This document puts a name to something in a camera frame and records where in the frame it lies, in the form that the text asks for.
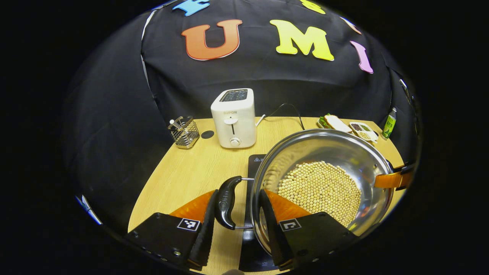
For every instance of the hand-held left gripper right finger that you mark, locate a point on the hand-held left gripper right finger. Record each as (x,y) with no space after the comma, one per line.
(272,233)

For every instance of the grey metal rod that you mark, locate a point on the grey metal rod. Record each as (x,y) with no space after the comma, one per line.
(405,91)

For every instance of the white divided dish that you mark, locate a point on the white divided dish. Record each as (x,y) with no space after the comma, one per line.
(363,131)

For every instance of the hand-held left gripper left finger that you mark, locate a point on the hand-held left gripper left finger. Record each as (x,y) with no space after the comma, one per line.
(206,236)

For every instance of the green drink bottle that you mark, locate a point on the green drink bottle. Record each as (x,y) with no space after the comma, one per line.
(389,124)

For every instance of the black round table grommet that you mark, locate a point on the black round table grommet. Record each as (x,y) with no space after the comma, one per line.
(207,134)

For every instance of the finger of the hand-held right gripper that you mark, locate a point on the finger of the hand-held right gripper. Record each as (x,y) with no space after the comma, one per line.
(393,179)

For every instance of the small sandwich plate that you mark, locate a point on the small sandwich plate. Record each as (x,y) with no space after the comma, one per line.
(321,123)

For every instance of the black backdrop cloth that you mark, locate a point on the black backdrop cloth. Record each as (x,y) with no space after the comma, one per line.
(114,114)

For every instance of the sandwich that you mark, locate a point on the sandwich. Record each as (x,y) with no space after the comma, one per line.
(338,123)

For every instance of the stainless steel pot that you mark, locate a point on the stainless steel pot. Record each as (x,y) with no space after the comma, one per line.
(336,149)

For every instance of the black induction cooktop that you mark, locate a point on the black induction cooktop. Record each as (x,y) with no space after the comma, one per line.
(254,248)

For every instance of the pile of soybeans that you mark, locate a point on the pile of soybeans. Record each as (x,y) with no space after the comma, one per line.
(321,187)

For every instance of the white toaster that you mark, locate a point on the white toaster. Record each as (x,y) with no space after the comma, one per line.
(233,122)

